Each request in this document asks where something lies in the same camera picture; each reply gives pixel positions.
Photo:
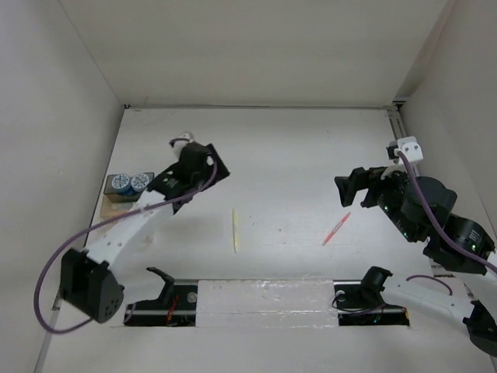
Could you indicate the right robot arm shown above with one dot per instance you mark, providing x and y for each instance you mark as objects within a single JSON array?
[{"x": 420, "y": 208}]

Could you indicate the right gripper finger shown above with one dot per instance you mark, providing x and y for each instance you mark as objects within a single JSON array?
[
  {"x": 359, "y": 179},
  {"x": 347, "y": 187}
]

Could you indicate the pink thin pen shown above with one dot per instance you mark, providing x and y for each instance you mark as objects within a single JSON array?
[{"x": 336, "y": 228}]

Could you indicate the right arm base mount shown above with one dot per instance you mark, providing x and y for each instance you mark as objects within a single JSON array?
[{"x": 353, "y": 309}]

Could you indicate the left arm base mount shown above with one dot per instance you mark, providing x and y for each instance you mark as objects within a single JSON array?
[{"x": 175, "y": 305}]

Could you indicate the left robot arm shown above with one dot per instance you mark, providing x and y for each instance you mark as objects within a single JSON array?
[{"x": 96, "y": 280}]

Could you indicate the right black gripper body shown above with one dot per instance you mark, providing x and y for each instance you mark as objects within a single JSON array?
[{"x": 386, "y": 192}]

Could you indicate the yellow thin pen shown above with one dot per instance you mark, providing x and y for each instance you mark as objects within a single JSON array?
[{"x": 234, "y": 230}]

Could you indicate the blue paint jar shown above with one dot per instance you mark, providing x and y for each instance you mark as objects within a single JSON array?
[
  {"x": 140, "y": 182},
  {"x": 121, "y": 184}
]

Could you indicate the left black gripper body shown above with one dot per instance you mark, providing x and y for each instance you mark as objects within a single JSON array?
[{"x": 211, "y": 173}]

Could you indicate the aluminium rail right side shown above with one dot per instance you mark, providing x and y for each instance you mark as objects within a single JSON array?
[{"x": 394, "y": 117}]

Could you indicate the clear plastic organizer tray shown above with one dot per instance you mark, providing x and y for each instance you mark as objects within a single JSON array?
[{"x": 113, "y": 204}]

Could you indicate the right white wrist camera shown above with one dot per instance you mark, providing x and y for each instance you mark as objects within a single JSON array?
[{"x": 408, "y": 146}]

